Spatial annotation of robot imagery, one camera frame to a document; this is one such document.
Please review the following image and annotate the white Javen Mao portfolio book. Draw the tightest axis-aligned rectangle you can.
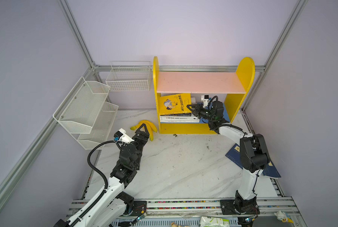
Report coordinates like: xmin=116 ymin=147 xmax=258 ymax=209
xmin=160 ymin=118 xmax=200 ymax=124

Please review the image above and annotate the yellow paperback book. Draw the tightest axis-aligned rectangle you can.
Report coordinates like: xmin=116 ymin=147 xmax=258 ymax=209
xmin=159 ymin=93 xmax=192 ymax=115

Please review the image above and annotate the dark purple portrait book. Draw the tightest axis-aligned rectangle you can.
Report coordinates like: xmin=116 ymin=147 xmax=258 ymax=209
xmin=160 ymin=113 xmax=192 ymax=117

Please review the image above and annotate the white Chokladfabriken book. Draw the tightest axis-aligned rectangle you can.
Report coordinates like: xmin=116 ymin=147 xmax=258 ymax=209
xmin=159 ymin=112 xmax=199 ymax=120

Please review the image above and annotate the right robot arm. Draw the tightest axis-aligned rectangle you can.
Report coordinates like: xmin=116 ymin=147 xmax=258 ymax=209
xmin=187 ymin=96 xmax=270 ymax=214

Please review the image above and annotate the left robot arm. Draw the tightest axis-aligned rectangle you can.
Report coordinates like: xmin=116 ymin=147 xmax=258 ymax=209
xmin=55 ymin=124 xmax=152 ymax=227

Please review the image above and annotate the yellow banana bunch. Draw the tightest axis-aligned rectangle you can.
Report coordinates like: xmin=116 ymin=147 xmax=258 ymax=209
xmin=130 ymin=120 xmax=158 ymax=141

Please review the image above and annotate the yellow pink blue bookshelf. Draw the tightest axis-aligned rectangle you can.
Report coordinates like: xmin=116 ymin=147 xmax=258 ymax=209
xmin=153 ymin=57 xmax=255 ymax=123

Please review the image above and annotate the blue book yellow label near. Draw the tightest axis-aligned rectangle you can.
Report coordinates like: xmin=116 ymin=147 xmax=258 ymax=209
xmin=225 ymin=143 xmax=243 ymax=169

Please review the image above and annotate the blue book yellow label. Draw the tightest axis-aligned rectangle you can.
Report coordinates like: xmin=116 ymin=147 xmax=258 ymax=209
xmin=263 ymin=161 xmax=281 ymax=179
xmin=225 ymin=143 xmax=243 ymax=169

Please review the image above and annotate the white mesh two-tier rack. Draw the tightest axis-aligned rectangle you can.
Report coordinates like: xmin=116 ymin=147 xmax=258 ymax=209
xmin=53 ymin=77 xmax=118 ymax=150

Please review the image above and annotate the blue book yellow label far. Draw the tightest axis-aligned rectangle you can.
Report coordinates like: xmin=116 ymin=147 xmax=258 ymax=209
xmin=263 ymin=161 xmax=281 ymax=179

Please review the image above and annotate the white green carton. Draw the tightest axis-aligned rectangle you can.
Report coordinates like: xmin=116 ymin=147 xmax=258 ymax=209
xmin=200 ymin=216 xmax=230 ymax=227

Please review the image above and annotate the small toy figure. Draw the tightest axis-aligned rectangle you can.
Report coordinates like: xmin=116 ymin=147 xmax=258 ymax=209
xmin=274 ymin=211 xmax=294 ymax=223

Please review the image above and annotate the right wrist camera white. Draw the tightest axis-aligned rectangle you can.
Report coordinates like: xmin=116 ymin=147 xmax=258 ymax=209
xmin=201 ymin=95 xmax=211 ymax=109

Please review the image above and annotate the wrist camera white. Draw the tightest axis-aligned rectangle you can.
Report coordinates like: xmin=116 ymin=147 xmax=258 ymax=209
xmin=201 ymin=95 xmax=211 ymax=109
xmin=114 ymin=128 xmax=134 ymax=144

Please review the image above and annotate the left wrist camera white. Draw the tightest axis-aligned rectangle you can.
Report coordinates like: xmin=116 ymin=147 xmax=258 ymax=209
xmin=114 ymin=128 xmax=134 ymax=144

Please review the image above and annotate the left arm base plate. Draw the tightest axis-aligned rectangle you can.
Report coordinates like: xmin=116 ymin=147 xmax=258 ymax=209
xmin=123 ymin=201 xmax=147 ymax=216

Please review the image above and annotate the black corrugated cable left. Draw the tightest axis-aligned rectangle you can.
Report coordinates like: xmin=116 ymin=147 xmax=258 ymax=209
xmin=62 ymin=140 xmax=121 ymax=227

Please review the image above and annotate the white wire basket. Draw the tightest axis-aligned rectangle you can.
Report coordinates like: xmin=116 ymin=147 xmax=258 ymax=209
xmin=106 ymin=61 xmax=153 ymax=92

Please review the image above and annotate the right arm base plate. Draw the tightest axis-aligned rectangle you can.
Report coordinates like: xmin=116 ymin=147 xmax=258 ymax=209
xmin=220 ymin=197 xmax=259 ymax=215

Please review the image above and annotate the aluminium front rail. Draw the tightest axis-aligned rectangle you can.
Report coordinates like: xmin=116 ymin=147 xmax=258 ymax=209
xmin=68 ymin=197 xmax=306 ymax=227

